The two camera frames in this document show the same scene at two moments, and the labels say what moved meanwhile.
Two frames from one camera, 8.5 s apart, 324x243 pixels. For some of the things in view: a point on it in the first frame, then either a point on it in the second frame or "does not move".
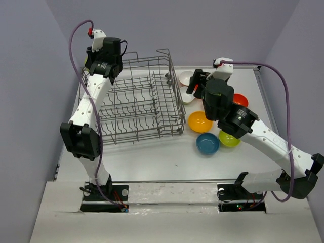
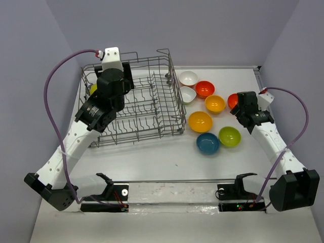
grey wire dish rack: (143, 100) does not move
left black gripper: (91, 55) to (128, 79)
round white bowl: (185, 76) does not move
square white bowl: (186, 97) does not move
